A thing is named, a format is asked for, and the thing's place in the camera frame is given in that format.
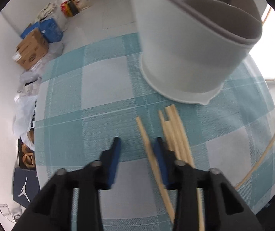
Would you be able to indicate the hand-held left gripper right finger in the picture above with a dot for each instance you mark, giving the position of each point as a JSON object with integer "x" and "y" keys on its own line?
{"x": 160, "y": 163}

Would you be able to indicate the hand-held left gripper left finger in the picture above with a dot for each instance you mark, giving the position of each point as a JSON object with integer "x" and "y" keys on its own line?
{"x": 114, "y": 166}

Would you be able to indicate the single bamboo chopstick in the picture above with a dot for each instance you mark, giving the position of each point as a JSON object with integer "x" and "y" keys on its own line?
{"x": 148, "y": 146}

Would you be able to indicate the bundle of bamboo chopsticks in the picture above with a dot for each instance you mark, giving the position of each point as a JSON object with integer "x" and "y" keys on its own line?
{"x": 176, "y": 130}

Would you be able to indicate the grey white utensil holder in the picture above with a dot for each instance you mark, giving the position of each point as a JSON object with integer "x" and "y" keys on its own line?
{"x": 183, "y": 53}

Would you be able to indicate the teal plaid tablecloth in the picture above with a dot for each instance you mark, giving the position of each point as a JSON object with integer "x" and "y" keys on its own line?
{"x": 79, "y": 115}

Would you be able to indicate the brown sandal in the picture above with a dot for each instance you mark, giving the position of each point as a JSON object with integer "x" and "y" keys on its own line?
{"x": 27, "y": 148}
{"x": 29, "y": 160}

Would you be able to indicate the dark blue shoebox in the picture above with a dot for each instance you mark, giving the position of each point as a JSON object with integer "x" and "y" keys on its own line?
{"x": 24, "y": 185}

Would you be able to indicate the large white plastic bag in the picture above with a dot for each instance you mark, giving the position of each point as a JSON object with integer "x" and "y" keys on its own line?
{"x": 23, "y": 118}

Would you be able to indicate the thin tan stick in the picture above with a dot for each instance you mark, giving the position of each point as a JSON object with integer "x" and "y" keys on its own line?
{"x": 267, "y": 149}

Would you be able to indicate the white parcel bag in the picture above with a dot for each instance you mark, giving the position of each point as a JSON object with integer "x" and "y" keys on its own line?
{"x": 30, "y": 81}

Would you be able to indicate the grey poly mailer bag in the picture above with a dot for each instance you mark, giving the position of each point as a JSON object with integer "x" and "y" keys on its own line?
{"x": 55, "y": 50}

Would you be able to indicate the brown cardboard box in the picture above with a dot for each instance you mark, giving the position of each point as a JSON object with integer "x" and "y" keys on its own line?
{"x": 31, "y": 50}

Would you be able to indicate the blue cardboard box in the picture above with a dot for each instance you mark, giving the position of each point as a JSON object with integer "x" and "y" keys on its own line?
{"x": 53, "y": 30}

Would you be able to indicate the gold-framed bright window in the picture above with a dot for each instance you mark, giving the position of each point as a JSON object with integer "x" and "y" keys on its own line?
{"x": 272, "y": 53}

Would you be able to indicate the dark yellow paper bag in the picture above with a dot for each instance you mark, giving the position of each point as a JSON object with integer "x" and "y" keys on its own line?
{"x": 73, "y": 8}

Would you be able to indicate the beige plastic bag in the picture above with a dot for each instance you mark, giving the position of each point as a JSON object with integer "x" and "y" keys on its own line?
{"x": 83, "y": 2}

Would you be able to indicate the beige cloth bag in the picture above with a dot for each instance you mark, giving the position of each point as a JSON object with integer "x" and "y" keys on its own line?
{"x": 47, "y": 10}

